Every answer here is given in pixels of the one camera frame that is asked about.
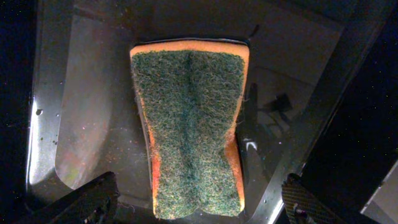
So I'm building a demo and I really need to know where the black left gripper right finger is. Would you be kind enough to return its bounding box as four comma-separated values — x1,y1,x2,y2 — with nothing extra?
282,174,345,224

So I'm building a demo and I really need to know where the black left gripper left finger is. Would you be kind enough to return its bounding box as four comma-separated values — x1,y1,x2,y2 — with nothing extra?
16,172,119,224

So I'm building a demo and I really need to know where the yellow green sponge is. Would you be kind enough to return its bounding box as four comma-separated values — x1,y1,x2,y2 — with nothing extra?
130,39,249,220

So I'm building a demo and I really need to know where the rectangular black tray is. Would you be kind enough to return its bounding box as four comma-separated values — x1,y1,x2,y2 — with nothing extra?
25,0,397,223

